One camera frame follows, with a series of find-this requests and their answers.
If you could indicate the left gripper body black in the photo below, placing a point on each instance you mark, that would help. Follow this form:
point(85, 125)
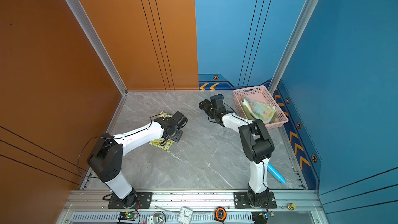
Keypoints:
point(178, 136)

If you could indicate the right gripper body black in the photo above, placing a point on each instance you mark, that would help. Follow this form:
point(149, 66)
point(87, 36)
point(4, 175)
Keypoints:
point(208, 108)

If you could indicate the lemon print skirt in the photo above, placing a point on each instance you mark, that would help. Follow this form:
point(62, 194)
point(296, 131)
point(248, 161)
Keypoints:
point(162, 143)

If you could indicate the pink plastic basket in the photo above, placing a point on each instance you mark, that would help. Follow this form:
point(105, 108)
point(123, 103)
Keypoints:
point(256, 103)

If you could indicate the pastel floral skirt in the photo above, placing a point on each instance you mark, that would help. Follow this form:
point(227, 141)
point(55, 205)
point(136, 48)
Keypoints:
point(261, 110)

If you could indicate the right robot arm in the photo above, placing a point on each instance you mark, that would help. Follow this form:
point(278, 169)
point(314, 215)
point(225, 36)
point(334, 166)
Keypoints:
point(257, 146)

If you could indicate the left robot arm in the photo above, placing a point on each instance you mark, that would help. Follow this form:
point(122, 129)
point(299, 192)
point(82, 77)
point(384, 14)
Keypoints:
point(107, 154)

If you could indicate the white square clock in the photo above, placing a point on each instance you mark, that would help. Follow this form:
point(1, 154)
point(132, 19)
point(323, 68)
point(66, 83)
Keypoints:
point(185, 215)

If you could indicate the white power plug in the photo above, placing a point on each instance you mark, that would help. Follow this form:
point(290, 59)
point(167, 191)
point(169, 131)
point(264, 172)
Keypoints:
point(156, 218)

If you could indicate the light blue plastic tube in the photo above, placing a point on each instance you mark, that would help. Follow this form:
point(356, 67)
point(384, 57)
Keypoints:
point(276, 174)

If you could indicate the orange black tape measure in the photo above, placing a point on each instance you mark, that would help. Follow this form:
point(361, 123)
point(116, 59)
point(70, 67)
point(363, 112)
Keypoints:
point(220, 215)

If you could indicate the green circuit board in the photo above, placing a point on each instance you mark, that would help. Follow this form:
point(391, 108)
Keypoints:
point(128, 217)

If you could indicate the brass round knob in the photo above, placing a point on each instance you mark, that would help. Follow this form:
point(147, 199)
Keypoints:
point(291, 206)

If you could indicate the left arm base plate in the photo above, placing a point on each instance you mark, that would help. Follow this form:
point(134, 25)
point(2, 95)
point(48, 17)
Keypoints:
point(135, 200)

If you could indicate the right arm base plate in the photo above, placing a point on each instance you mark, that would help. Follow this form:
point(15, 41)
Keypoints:
point(243, 199)

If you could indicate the black board with wires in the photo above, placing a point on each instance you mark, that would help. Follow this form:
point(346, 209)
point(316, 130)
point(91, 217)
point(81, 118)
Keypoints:
point(261, 217)

